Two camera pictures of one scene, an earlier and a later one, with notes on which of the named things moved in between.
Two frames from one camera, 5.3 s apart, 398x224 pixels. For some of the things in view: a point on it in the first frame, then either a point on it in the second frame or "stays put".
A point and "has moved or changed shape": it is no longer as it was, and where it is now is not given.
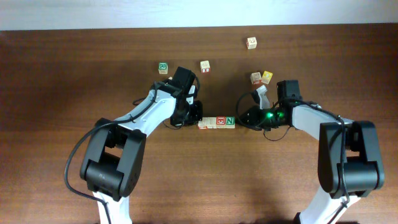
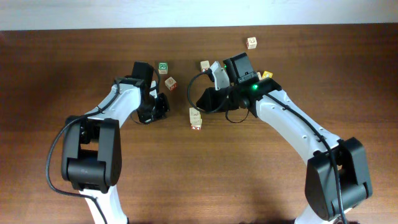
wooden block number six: [205, 66] stays put
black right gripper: [252, 112] to [209, 95]
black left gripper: [197, 115] to [163, 107]
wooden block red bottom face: [203, 124] has moved or changed shape
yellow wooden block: [266, 77] stays put
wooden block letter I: [212, 122] has moved or changed shape
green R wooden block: [163, 68] stays put
